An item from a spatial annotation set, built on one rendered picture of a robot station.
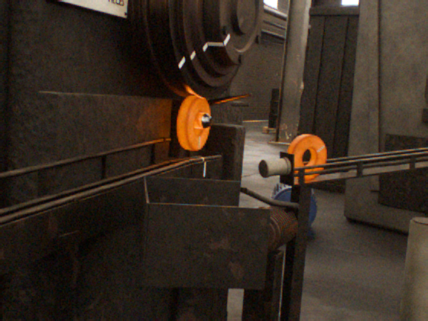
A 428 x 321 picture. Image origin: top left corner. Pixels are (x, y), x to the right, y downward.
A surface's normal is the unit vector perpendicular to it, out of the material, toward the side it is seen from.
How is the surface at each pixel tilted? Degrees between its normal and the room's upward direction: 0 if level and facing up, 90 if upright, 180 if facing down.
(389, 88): 90
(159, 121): 90
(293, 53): 90
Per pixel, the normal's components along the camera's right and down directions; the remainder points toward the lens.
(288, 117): -0.44, 0.07
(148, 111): 0.89, 0.13
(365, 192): -0.65, 0.04
